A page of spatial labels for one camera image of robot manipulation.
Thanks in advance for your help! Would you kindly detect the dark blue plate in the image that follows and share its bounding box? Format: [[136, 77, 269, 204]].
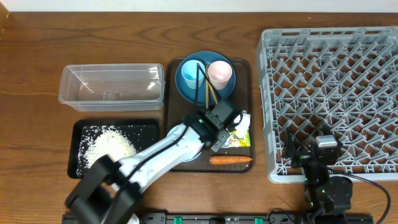
[[175, 51, 236, 103]]

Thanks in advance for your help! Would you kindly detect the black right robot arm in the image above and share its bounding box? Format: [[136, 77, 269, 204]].
[[282, 125, 353, 224]]

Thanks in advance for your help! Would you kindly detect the light blue cup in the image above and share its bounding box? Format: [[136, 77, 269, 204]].
[[182, 60, 205, 89]]

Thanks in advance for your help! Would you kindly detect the black tray with rice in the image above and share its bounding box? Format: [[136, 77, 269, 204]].
[[67, 119, 159, 179]]

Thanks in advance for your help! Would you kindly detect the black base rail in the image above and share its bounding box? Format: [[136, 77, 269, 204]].
[[61, 212, 374, 224]]

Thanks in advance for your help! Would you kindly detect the light blue bowl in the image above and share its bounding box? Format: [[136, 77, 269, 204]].
[[166, 126, 201, 162]]

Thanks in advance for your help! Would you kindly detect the orange carrot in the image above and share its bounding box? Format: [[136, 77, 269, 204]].
[[210, 156, 253, 165]]

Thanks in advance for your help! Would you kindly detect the clear plastic waste bin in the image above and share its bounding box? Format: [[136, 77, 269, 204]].
[[58, 63, 165, 111]]

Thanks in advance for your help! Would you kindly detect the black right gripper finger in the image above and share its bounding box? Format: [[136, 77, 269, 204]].
[[282, 129, 295, 159], [307, 121, 333, 137]]

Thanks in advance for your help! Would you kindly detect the grey dishwasher rack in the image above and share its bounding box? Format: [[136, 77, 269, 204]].
[[256, 27, 397, 184]]

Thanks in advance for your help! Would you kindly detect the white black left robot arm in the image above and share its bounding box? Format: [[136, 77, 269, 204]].
[[65, 100, 243, 224]]

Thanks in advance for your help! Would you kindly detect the pile of white rice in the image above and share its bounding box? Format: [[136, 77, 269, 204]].
[[83, 129, 137, 168]]

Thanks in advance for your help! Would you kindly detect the white tissue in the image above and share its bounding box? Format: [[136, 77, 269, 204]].
[[233, 110, 251, 138]]

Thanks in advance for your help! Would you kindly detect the green snack wrapper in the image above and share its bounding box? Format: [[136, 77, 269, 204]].
[[222, 131, 251, 148]]

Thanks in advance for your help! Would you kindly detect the wooden chopstick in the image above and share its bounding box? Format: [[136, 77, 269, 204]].
[[205, 65, 209, 109], [206, 75, 218, 105]]

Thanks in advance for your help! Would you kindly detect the pink cup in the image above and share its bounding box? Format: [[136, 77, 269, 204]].
[[208, 60, 233, 90]]

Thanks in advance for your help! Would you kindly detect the dark brown serving tray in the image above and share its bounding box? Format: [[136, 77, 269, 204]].
[[163, 58, 255, 173]]

